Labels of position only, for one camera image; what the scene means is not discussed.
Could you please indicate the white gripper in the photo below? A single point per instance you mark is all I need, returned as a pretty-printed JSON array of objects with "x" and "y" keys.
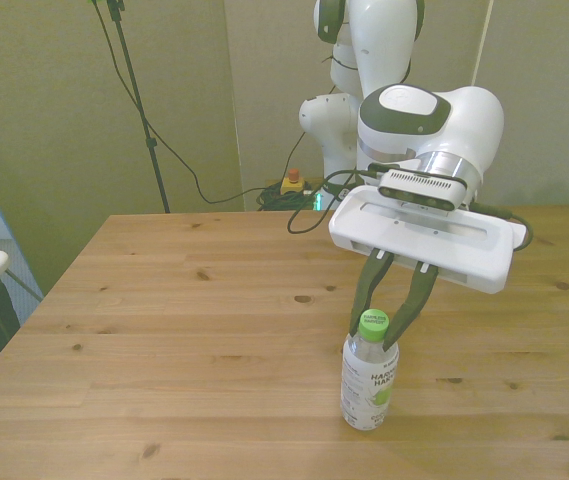
[{"x": 429, "y": 240}]

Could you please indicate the clear bottle with green cap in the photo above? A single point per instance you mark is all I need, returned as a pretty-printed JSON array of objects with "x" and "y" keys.
[{"x": 369, "y": 380}]

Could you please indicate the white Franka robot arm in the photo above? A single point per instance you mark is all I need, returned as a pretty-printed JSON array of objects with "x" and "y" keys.
[{"x": 474, "y": 120}]

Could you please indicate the yellow emergency stop button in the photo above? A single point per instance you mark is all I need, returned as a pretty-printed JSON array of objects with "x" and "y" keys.
[{"x": 294, "y": 185}]

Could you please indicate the black tripod pole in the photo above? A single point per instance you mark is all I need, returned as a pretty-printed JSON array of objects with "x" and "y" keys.
[{"x": 136, "y": 95}]

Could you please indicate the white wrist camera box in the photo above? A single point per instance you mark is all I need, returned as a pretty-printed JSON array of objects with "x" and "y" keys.
[{"x": 421, "y": 187}]

